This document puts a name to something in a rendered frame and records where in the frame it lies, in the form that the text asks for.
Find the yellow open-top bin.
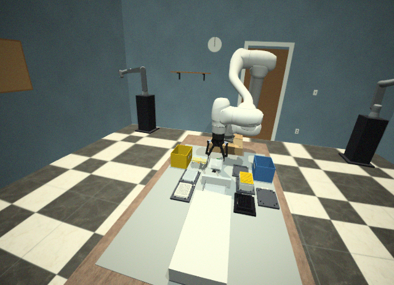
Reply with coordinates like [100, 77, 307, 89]
[171, 145, 193, 169]

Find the blue bin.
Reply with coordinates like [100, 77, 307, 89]
[252, 155, 276, 183]

